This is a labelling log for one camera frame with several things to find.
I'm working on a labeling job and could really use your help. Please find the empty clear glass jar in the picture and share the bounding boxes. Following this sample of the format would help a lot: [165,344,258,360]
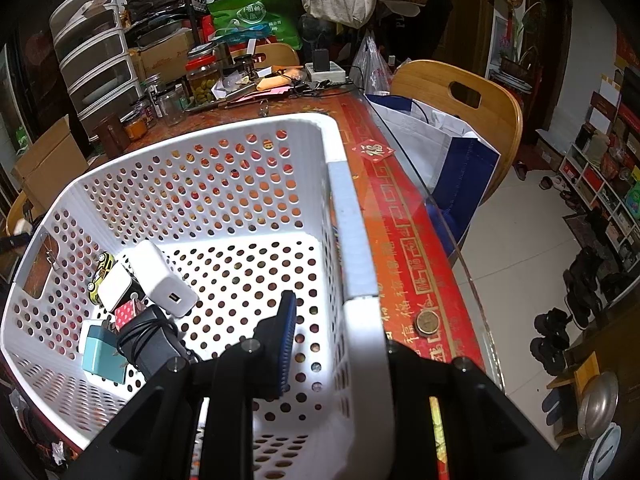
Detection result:
[159,87,186,127]

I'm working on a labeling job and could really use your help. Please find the potted plant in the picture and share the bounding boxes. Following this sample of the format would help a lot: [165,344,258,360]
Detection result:
[500,0,546,78]

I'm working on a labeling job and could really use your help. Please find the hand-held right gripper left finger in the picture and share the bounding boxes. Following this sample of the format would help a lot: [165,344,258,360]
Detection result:
[62,290,301,480]

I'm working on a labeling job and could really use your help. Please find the red diamond sticker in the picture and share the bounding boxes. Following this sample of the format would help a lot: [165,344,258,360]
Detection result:
[351,141,396,163]

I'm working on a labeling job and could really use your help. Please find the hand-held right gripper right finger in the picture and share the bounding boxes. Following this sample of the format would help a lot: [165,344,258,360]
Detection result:
[385,340,576,480]

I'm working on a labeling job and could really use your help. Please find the white power strip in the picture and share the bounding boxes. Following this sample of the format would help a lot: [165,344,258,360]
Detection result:
[305,62,347,83]

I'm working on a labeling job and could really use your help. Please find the green shopping bag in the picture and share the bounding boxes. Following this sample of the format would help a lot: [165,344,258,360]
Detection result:
[207,0,303,51]

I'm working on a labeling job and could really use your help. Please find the plain wooden chair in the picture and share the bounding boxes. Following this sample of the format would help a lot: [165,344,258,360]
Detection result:
[229,42,301,71]

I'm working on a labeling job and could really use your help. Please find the small white charger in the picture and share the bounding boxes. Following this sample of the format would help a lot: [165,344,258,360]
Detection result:
[96,262,135,311]

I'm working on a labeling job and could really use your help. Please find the small red patterned block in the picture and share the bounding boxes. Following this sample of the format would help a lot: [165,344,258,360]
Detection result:
[114,297,146,331]

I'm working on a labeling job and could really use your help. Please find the black power adapter with cable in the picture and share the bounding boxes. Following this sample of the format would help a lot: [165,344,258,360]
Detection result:
[116,305,203,383]

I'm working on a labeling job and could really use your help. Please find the red-lidded jar of olives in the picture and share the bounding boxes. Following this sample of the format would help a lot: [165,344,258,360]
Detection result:
[185,55,223,106]

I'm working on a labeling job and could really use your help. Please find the jar with orange contents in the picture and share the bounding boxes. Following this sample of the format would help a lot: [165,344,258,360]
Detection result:
[121,110,148,142]

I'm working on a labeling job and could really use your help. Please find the clear plastic drawer unit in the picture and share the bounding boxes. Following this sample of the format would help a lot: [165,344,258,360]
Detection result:
[49,0,146,121]

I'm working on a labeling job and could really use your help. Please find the brown jar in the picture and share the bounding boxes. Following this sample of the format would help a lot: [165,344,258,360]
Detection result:
[92,115,132,153]

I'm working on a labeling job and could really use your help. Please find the tall black boots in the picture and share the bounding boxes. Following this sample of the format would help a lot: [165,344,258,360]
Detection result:
[562,247,608,331]

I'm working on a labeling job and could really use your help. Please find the white plastic bag red print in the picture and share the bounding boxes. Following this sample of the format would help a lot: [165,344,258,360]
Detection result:
[350,30,393,96]

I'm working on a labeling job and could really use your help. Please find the plain cardboard box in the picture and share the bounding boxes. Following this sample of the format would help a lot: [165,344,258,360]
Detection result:
[10,115,91,198]

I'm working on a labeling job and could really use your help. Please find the large white charger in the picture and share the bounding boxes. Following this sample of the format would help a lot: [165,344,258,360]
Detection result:
[127,239,200,318]

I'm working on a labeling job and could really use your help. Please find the round brass tin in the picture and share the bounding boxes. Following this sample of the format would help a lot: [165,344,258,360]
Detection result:
[415,310,441,337]

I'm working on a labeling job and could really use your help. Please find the round metal lid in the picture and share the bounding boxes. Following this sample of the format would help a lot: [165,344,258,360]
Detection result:
[577,371,621,439]

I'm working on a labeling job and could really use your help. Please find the blue slipper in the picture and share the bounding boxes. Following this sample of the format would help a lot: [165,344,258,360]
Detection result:
[542,387,566,426]

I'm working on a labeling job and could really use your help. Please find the black chunky shoes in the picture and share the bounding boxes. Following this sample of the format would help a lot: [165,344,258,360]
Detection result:
[530,307,571,376]

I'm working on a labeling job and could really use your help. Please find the wooden chair with handle hole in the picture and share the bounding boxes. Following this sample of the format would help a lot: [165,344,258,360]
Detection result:
[390,60,523,206]

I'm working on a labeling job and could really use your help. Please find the teal and white charger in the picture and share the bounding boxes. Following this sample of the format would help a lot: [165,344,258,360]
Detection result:
[80,319,128,386]

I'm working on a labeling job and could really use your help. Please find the white and blue shopping bag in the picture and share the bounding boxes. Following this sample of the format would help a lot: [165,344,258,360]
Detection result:
[365,92,501,261]

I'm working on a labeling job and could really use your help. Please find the white storage shelf unit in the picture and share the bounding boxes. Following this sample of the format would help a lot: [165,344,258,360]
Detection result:
[557,67,640,261]

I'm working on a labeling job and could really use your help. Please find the red patterned tablecloth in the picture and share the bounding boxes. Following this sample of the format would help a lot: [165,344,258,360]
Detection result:
[0,95,501,480]

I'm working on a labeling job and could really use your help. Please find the small wooden stool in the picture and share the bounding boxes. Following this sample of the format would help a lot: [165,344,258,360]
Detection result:
[547,352,601,441]

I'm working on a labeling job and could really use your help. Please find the cardboard box with red print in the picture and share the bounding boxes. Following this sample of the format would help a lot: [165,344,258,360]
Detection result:
[129,30,196,86]

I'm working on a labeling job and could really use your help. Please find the white perforated plastic basket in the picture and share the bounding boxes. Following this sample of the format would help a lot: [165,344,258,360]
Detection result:
[0,112,396,480]

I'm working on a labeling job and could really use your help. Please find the dark wooden door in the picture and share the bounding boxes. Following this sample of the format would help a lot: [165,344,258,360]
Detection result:
[520,0,573,126]

